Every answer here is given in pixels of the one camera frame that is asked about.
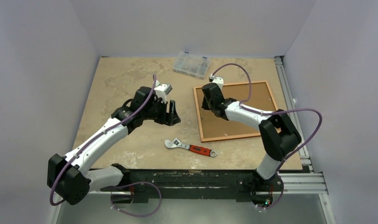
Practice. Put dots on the red handled adjustable wrench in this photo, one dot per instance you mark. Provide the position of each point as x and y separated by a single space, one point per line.
176 143

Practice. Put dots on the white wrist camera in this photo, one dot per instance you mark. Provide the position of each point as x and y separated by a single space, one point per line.
162 90
217 80

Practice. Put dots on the clear plastic organizer box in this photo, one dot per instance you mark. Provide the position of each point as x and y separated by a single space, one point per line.
191 65

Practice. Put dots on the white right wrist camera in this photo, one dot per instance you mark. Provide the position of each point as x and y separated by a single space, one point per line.
217 80

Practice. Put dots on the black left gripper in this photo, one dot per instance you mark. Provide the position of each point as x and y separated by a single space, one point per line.
173 117

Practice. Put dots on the aluminium rail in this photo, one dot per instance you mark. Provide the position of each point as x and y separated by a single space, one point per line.
290 103
300 184

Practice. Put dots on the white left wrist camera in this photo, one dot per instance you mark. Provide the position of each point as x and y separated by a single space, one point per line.
162 90

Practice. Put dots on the red wooden photo frame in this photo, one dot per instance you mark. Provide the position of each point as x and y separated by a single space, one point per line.
213 128

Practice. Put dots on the aluminium front rail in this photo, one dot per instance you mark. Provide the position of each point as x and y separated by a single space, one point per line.
300 184

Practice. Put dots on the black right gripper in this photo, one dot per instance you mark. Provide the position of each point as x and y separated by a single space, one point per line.
213 109

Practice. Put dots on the aluminium right side rail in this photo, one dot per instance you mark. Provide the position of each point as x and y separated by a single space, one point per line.
290 103

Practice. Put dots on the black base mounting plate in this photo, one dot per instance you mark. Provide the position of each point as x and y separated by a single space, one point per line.
154 193

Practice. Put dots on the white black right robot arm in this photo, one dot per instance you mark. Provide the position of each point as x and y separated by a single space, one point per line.
278 133

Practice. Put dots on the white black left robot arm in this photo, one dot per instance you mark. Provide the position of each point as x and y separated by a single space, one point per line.
71 177

